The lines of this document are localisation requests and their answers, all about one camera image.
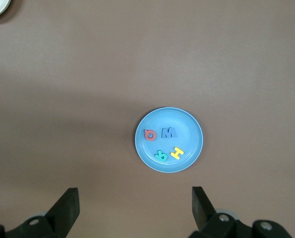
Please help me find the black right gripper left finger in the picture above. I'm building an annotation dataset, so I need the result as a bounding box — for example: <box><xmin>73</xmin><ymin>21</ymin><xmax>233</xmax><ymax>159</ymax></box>
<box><xmin>0</xmin><ymin>187</ymin><xmax>79</xmax><ymax>238</ymax></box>

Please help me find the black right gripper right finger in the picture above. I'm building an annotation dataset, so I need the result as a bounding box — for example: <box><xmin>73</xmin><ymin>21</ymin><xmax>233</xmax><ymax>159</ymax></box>
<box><xmin>188</xmin><ymin>186</ymin><xmax>291</xmax><ymax>238</ymax></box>

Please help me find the yellow foam uppercase H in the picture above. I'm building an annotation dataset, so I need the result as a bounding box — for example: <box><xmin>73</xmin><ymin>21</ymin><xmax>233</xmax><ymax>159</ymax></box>
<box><xmin>170</xmin><ymin>146</ymin><xmax>185</xmax><ymax>160</ymax></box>

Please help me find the teal foam uppercase R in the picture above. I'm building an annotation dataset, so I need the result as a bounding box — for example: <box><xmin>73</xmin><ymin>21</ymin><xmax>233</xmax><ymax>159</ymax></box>
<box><xmin>154</xmin><ymin>149</ymin><xmax>168</xmax><ymax>163</ymax></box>

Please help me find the blue foam uppercase M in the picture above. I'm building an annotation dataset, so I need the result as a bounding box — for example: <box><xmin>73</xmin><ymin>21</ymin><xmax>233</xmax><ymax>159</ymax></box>
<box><xmin>160</xmin><ymin>127</ymin><xmax>177</xmax><ymax>139</ymax></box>

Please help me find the red foam uppercase Q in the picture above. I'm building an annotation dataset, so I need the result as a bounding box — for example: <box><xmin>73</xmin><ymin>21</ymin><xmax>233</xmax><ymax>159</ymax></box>
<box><xmin>144</xmin><ymin>128</ymin><xmax>156</xmax><ymax>142</ymax></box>

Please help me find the blue plate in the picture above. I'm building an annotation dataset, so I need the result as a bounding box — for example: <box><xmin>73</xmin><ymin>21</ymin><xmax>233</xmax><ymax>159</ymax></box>
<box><xmin>134</xmin><ymin>107</ymin><xmax>204</xmax><ymax>174</ymax></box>

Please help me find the brown table cover sheet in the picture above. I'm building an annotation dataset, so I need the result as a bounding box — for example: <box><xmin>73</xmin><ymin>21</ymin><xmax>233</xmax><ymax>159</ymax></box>
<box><xmin>0</xmin><ymin>0</ymin><xmax>295</xmax><ymax>238</ymax></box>

